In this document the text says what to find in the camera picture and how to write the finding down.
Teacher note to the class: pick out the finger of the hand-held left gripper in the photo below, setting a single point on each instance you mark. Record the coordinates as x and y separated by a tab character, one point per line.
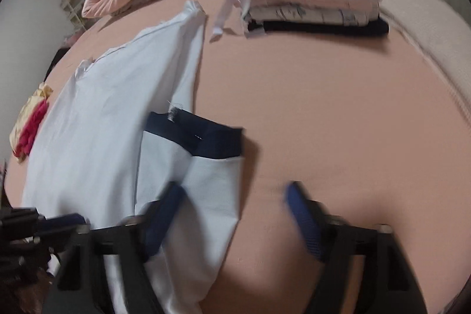
55	233
60	220

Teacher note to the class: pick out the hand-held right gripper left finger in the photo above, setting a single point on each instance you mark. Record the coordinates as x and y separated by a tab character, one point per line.
165	218

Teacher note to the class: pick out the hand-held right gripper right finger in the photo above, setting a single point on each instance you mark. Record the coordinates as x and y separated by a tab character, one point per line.
303	218

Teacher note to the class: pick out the light blue garment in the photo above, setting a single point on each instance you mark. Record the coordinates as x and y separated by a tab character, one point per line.
103	122

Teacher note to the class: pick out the person's left forearm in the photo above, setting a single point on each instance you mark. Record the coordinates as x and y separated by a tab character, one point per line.
18	295

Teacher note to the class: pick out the magenta garment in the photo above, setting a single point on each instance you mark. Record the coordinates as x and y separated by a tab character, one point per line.
35	122

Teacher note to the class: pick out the bed with pink sheet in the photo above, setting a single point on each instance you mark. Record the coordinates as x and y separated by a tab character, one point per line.
312	115

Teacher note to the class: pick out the pale yellow garment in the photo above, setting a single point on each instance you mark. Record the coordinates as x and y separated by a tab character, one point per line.
43	91

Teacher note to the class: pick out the black folded garment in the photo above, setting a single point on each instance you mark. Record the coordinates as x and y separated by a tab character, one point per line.
323	28

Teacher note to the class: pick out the printed white folded garment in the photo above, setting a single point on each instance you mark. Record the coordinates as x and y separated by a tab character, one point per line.
312	14

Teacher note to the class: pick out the white shelf rack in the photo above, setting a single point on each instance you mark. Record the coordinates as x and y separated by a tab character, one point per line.
73	10

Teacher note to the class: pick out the pale pink textured blanket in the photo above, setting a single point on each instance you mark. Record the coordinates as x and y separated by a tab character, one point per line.
423	27

